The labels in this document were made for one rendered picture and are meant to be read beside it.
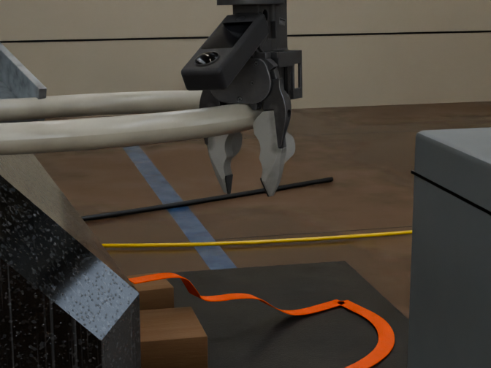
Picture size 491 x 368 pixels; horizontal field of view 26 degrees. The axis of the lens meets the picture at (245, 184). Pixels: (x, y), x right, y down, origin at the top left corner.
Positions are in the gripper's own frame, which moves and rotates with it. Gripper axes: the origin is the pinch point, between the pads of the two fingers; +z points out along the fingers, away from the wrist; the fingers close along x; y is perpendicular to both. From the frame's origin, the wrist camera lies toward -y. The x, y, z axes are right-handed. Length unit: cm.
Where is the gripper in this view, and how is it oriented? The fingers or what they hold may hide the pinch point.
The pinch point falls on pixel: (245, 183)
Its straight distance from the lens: 112.6
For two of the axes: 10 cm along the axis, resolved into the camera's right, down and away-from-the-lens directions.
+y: 4.6, -1.5, 8.7
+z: 0.2, 9.9, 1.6
